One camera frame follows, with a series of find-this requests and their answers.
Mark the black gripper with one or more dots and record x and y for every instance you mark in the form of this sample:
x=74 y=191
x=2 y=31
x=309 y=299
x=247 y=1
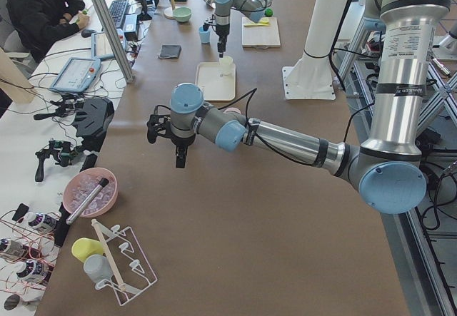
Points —
x=221 y=32
x=181 y=142

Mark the pale yellow white cup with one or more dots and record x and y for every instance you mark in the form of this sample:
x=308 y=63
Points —
x=225 y=65

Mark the pink cup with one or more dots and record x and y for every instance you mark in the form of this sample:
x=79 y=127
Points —
x=232 y=110

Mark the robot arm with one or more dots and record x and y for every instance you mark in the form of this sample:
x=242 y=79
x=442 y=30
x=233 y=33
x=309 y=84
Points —
x=384 y=168
x=221 y=19

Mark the cream rabbit tray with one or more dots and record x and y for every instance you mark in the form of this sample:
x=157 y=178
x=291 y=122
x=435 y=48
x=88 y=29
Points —
x=216 y=85

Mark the light blue cup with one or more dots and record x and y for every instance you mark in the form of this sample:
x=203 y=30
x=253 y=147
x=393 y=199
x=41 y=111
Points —
x=204 y=35

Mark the wooden cutting board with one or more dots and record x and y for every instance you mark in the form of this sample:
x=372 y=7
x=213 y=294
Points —
x=261 y=37

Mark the yellow plastic knife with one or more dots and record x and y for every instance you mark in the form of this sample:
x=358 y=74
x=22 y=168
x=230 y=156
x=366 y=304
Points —
x=262 y=22

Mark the mint green bowl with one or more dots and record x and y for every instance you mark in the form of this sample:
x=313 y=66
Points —
x=182 y=14

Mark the dark grey folded cloth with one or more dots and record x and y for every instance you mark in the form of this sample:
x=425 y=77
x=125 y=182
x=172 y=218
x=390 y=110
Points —
x=170 y=51

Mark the green lime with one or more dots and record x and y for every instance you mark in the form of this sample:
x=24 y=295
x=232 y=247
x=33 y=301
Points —
x=268 y=12

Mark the wooden stand round base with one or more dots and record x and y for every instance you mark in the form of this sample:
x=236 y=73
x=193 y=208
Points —
x=169 y=13

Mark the black plastic device housing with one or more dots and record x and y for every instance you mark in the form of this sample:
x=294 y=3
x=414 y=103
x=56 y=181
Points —
x=91 y=122

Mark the pink bowl with ice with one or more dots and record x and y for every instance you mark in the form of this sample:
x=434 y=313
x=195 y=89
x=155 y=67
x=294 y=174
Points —
x=80 y=186

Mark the black keyboard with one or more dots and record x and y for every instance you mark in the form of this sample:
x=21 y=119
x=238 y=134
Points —
x=118 y=10

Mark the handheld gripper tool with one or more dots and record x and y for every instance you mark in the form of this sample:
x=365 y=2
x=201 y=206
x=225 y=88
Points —
x=65 y=107
x=63 y=153

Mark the blue teach pendant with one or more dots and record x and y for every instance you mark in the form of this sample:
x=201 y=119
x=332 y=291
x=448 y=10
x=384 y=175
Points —
x=101 y=48
x=76 y=76

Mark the yellow cup on rack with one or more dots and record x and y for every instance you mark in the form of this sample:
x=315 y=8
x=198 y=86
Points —
x=85 y=247

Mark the grey cup on rack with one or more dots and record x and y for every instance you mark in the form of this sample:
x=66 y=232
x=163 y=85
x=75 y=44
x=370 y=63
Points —
x=97 y=268

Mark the computer mouse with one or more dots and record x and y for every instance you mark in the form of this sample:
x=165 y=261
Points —
x=87 y=33

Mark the person in black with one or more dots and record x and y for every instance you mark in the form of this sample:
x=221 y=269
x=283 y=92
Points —
x=41 y=23

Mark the white wire cup rack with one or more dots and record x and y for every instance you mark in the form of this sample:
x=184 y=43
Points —
x=132 y=272

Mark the aluminium frame post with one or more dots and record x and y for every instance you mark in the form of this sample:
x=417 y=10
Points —
x=111 y=33

